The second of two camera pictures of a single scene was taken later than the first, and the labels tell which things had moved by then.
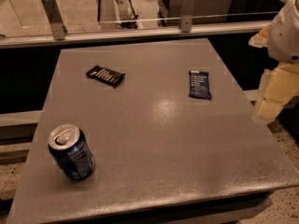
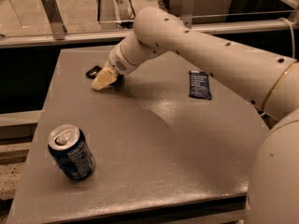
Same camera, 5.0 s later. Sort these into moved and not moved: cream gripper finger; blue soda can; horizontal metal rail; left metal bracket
Moved: cream gripper finger
Not moved: left metal bracket; horizontal metal rail; blue soda can
